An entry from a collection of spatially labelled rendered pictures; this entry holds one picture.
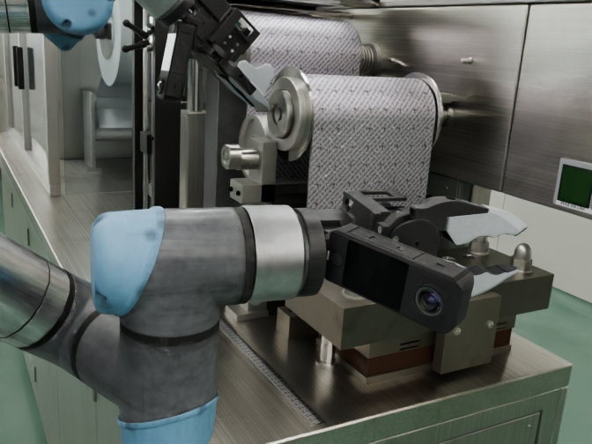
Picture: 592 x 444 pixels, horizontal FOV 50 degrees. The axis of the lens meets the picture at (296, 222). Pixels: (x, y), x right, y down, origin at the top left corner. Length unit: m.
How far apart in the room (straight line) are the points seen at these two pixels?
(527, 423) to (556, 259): 3.04
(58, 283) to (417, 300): 0.29
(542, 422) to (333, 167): 0.52
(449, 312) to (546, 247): 3.69
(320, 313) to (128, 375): 0.45
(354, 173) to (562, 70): 0.34
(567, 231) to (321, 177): 3.12
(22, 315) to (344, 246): 0.25
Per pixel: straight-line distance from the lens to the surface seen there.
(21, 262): 0.54
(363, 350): 0.92
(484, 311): 0.99
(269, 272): 0.47
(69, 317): 0.56
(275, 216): 0.48
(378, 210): 0.53
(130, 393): 0.51
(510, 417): 1.07
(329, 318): 0.88
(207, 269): 0.45
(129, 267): 0.45
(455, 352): 0.98
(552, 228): 4.10
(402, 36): 1.33
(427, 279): 0.46
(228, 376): 0.94
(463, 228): 0.55
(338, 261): 0.50
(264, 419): 0.85
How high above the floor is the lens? 1.36
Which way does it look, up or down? 15 degrees down
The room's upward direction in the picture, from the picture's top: 4 degrees clockwise
